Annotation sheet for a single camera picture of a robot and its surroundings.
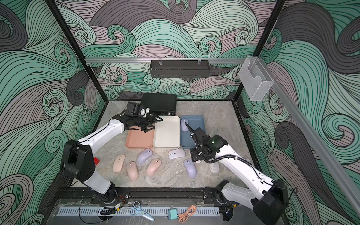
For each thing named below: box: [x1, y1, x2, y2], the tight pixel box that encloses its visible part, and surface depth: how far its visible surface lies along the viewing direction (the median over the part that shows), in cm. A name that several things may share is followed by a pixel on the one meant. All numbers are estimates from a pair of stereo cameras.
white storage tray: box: [152, 115, 181, 150], surface depth 100 cm
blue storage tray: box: [180, 114, 206, 149], surface depth 105 cm
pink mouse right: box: [145, 157, 162, 177], surface depth 84 cm
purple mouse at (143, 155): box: [136, 148, 153, 165], surface depth 88 cm
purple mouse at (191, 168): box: [183, 158, 197, 179], surface depth 83 cm
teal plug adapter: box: [167, 208, 178, 221], surface depth 68 cm
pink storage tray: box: [125, 125, 155, 149], surface depth 96 cm
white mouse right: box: [209, 161, 220, 174], surface depth 83 cm
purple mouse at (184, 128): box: [180, 118, 189, 132], surface depth 102 cm
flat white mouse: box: [167, 148, 186, 159], surface depth 89 cm
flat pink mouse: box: [112, 154, 126, 173], surface depth 85 cm
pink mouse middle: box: [126, 161, 140, 182], surface depth 82 cm
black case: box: [140, 93, 177, 116], surface depth 119 cm
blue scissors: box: [129, 201, 155, 222], surface depth 71 cm
